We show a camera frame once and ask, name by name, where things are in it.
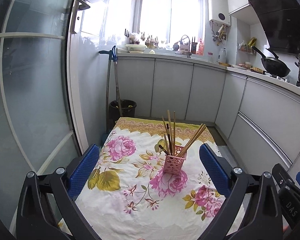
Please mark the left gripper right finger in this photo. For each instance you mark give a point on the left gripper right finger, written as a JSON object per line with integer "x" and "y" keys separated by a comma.
{"x": 263, "y": 217}

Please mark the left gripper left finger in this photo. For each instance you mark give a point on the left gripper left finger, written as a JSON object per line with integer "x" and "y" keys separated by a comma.
{"x": 47, "y": 208}

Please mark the long bamboo chopstick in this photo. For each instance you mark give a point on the long bamboo chopstick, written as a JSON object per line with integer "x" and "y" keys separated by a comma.
{"x": 169, "y": 123}
{"x": 174, "y": 133}

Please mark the black chopstick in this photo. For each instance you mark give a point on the black chopstick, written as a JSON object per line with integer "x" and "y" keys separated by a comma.
{"x": 163, "y": 149}
{"x": 169, "y": 139}

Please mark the floral table cloth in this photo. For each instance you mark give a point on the floral table cloth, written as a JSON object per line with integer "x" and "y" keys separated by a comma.
{"x": 129, "y": 196}

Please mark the pink perforated utensil holder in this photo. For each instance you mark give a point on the pink perforated utensil holder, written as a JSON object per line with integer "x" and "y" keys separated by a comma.
{"x": 174, "y": 163}

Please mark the black wok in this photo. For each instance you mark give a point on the black wok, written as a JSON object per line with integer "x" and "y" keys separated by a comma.
{"x": 273, "y": 65}

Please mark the black trash bin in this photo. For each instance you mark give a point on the black trash bin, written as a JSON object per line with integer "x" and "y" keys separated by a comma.
{"x": 128, "y": 108}

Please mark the white kettle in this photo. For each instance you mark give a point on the white kettle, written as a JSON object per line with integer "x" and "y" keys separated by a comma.
{"x": 222, "y": 56}

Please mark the black range hood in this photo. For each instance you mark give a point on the black range hood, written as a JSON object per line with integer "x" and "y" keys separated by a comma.
{"x": 280, "y": 20}

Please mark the white water heater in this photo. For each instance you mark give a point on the white water heater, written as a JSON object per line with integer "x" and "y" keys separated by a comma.
{"x": 218, "y": 12}

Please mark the white bowl on counter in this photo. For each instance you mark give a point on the white bowl on counter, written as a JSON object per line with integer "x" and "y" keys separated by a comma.
{"x": 136, "y": 48}

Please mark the door handle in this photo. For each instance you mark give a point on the door handle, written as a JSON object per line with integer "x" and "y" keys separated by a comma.
{"x": 77, "y": 14}

